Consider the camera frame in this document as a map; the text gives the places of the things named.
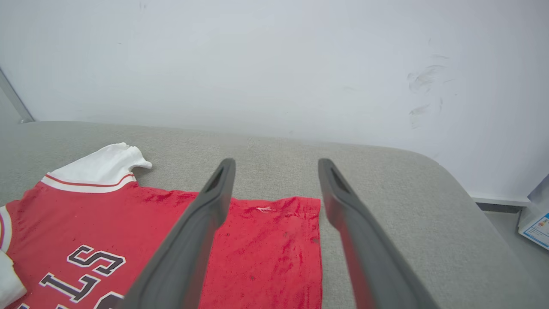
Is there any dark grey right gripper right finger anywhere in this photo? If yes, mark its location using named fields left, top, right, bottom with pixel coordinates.
left=318, top=158, right=439, bottom=309

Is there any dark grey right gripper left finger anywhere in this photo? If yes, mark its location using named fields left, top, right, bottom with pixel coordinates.
left=117, top=158, right=236, bottom=309

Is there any red and white jersey shirt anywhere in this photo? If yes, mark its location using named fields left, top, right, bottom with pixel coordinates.
left=0, top=142, right=323, bottom=309

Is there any grey fabric sofa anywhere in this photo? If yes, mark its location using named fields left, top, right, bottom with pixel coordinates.
left=0, top=121, right=549, bottom=309

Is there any white baseboard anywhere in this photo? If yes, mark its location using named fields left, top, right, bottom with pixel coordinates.
left=469, top=192, right=532, bottom=207

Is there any blue and white energy label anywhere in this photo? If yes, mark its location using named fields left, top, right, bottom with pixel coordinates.
left=523, top=213, right=549, bottom=249

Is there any white appliance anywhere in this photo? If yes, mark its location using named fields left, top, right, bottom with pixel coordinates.
left=518, top=173, right=549, bottom=251

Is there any grey metal wall strip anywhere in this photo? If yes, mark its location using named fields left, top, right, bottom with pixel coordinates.
left=0, top=68, right=35, bottom=124

